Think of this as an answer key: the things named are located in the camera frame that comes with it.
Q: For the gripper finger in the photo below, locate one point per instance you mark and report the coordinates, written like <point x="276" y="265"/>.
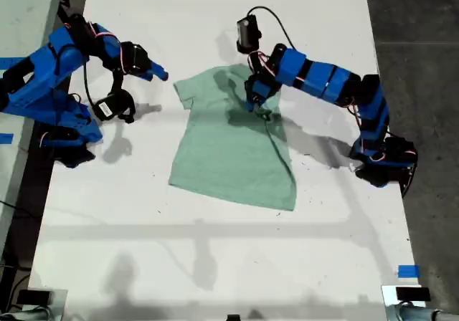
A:
<point x="157" y="68"/>
<point x="269" y="90"/>
<point x="159" y="76"/>
<point x="254" y="93"/>

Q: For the pale green T-shirt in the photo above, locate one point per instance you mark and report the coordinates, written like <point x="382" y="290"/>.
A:
<point x="222" y="156"/>

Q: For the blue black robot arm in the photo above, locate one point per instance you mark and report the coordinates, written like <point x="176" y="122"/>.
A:
<point x="322" y="77"/>
<point x="36" y="77"/>

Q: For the long blue tape strip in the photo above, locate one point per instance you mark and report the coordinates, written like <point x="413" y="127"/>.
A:
<point x="7" y="62"/>

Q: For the short blue tape strip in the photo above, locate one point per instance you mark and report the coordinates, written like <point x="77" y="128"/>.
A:
<point x="5" y="139"/>

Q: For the square blue tape piece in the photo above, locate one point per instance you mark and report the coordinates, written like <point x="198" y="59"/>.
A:
<point x="409" y="271"/>

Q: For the shiny metal plate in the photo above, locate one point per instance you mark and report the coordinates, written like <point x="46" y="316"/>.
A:
<point x="389" y="294"/>
<point x="59" y="306"/>

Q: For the small black box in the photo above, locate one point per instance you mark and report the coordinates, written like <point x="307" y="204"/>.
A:
<point x="34" y="297"/>
<point x="412" y="294"/>

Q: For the pale grey clamp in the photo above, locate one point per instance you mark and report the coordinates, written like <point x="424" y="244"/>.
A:
<point x="28" y="314"/>
<point x="412" y="314"/>

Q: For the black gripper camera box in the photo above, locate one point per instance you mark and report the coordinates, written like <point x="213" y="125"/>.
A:
<point x="105" y="107"/>
<point x="247" y="32"/>

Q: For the small black mount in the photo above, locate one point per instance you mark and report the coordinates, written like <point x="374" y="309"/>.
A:
<point x="233" y="317"/>

